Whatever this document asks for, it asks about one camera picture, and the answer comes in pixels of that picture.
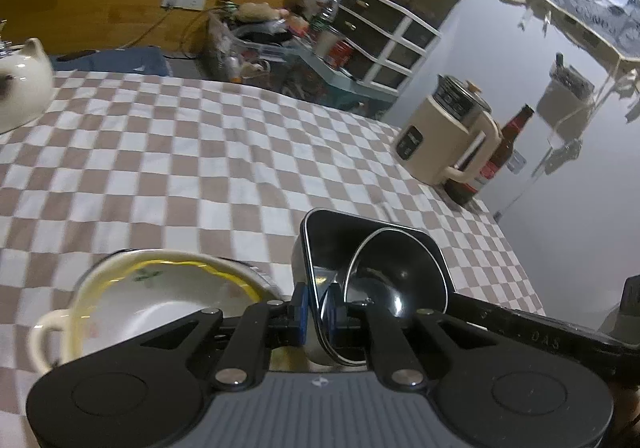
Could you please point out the red drink can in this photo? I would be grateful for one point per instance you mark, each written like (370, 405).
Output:
(341, 53)

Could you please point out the steel rectangular container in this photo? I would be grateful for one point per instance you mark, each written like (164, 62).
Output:
(330, 243)

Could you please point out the white plastic drawer unit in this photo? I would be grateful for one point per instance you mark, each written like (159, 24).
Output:
(395, 48)

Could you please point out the brown white checkered tablecloth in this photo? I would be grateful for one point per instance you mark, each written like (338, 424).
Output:
(200, 168)

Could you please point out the clear wall-mounted holder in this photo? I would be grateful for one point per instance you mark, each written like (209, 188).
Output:
(570, 78)

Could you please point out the white wall switch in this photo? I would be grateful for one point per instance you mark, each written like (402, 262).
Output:
(516, 161)

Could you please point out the brown beer bottle red label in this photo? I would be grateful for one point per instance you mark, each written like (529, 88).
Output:
(510, 138)

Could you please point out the flower print bowl yellow rim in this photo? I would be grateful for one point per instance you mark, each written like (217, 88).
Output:
(165, 298)

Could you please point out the cream electric soy milk maker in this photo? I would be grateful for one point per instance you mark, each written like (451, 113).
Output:
(435, 143)

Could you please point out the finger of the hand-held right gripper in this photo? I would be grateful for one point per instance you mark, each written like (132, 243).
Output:
(485, 315)

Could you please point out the brown plush toy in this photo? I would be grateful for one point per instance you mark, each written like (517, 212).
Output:
(255, 12)

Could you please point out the white tin can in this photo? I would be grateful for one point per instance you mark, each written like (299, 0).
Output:
(325, 41)

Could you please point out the clear plastic water bottle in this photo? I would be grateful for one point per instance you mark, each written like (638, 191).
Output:
(331, 11)

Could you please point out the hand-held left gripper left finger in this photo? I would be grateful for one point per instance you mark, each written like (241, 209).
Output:
(300, 315)

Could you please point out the round steel bowl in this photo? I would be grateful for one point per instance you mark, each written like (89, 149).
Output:
(400, 278)

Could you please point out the clear plastic storage box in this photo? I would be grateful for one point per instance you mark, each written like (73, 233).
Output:
(235, 53)

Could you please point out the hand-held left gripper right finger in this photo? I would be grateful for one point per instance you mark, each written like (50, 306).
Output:
(340, 328)

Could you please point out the white cat-shaped ceramic jar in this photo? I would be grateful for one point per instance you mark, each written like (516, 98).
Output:
(25, 88)

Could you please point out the teal patterned box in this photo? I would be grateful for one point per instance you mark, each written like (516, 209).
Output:
(340, 83)

